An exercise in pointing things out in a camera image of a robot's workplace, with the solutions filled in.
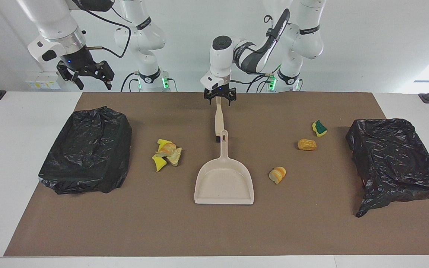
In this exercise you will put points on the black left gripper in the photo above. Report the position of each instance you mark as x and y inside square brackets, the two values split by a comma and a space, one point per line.
[220, 92]

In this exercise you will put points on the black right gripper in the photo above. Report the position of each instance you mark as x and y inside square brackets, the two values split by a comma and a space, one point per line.
[82, 63]

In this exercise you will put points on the beige hand brush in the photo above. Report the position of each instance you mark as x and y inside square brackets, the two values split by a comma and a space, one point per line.
[219, 119]

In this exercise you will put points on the yellow sponge piece green-backed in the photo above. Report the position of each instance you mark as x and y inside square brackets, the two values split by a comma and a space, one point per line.
[163, 142]

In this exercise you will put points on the orange striped bread chunk toy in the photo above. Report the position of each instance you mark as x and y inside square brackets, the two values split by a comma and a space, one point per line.
[168, 149]

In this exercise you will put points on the pale bread chunk toy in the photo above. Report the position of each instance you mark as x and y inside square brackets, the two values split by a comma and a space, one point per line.
[174, 157]

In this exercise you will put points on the beige plastic dustpan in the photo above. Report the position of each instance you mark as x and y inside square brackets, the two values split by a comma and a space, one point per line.
[223, 186]

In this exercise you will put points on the orange striped croissant toy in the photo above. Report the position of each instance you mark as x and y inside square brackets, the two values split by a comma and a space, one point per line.
[277, 175]

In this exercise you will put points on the brown bread bun toy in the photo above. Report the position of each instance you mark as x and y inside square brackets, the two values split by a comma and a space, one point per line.
[307, 144]

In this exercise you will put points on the green and yellow sponge piece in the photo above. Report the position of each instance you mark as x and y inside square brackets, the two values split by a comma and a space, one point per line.
[320, 128]

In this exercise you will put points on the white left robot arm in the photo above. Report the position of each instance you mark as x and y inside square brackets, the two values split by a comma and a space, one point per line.
[304, 41]

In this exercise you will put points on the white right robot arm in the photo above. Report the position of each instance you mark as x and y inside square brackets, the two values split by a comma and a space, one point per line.
[140, 37]

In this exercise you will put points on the right black garbage bag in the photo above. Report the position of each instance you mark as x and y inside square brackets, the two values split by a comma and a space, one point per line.
[88, 149]

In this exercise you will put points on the black garbage bag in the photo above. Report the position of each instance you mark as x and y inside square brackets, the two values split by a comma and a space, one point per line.
[393, 156]
[88, 149]

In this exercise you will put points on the brown paper table mat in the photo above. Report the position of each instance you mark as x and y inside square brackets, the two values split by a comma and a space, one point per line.
[199, 230]

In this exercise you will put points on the left black garbage bag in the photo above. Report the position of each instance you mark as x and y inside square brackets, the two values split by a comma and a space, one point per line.
[393, 156]

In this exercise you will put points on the white wall outlet box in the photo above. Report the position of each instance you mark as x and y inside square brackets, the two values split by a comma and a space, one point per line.
[43, 80]

